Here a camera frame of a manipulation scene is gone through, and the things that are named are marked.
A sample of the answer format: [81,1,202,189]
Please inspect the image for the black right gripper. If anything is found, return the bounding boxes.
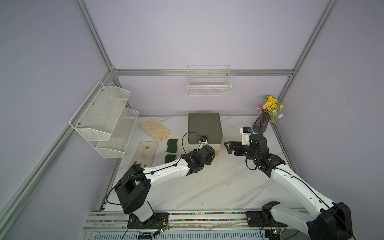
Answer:
[224,141,259,162]

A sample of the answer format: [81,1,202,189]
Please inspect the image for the green yellow sponge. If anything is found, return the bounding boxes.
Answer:
[165,153,177,164]

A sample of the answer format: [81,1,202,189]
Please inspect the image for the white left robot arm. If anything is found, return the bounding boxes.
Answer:
[113,145,216,223]

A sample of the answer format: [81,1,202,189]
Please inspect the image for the olive three-drawer cabinet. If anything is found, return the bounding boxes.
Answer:
[188,113,223,156]

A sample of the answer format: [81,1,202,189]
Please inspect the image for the purple glass vase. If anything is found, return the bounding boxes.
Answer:
[252,109,270,134]

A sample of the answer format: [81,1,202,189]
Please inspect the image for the yellow artificial flowers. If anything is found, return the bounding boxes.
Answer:
[258,96,284,125]

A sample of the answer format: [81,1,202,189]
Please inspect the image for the beige rubber glove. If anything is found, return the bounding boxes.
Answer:
[140,118,171,143]

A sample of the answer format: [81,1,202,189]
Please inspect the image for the white two-tier mesh shelf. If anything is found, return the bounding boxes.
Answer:
[69,82,139,159]

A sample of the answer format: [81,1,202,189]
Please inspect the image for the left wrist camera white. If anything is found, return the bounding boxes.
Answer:
[198,136,208,150]

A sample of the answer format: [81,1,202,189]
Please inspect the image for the white wire wall basket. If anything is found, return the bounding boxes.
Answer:
[187,65,232,97]

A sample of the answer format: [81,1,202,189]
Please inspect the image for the aluminium frame profile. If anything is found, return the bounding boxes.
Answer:
[114,69,294,77]

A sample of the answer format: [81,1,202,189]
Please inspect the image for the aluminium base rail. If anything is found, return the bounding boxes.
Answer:
[80,210,297,240]

